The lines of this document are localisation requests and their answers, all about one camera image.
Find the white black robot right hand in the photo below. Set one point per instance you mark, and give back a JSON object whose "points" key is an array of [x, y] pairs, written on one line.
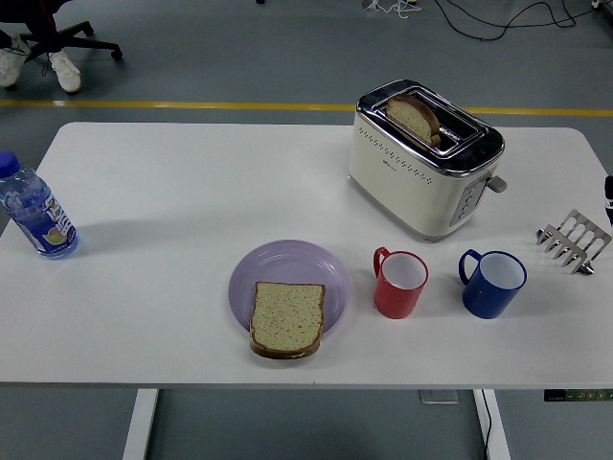
{"points": [[609, 191]]}

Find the blue enamel cup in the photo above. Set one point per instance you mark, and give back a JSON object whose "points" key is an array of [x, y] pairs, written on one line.
{"points": [[483, 302]]}

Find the round-topped bread slice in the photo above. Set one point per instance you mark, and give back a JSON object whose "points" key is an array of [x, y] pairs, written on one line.
{"points": [[412, 117]]}

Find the red enamel cup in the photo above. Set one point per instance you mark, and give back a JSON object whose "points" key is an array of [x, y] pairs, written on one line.
{"points": [[395, 302]]}

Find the flat square bread slice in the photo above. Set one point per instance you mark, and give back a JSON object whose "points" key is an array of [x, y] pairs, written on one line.
{"points": [[287, 316]]}

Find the silver metal toast rack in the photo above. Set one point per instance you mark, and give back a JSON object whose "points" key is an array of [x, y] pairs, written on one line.
{"points": [[577, 239]]}

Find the black table control panel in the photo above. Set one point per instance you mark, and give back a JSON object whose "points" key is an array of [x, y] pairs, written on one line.
{"points": [[574, 396]]}

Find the cream chrome toaster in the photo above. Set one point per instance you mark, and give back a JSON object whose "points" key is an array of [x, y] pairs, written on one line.
{"points": [[397, 191]]}

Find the white table leg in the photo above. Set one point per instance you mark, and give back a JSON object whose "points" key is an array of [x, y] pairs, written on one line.
{"points": [[500, 431], [141, 426]]}

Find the purple round plate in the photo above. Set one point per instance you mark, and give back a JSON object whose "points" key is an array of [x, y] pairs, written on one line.
{"points": [[287, 261]]}

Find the yellow floor tape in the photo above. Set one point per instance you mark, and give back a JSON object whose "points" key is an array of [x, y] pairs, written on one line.
{"points": [[191, 104]]}

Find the black office chair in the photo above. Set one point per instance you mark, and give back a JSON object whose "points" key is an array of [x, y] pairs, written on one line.
{"points": [[76, 40]]}

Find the seated person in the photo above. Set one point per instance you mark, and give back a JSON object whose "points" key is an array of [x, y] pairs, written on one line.
{"points": [[67, 72]]}

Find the blue-capped plastic drink bottle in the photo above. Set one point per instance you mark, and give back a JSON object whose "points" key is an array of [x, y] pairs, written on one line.
{"points": [[43, 220]]}

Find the clear bracket under table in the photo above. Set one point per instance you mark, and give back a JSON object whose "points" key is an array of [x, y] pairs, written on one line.
{"points": [[438, 397]]}

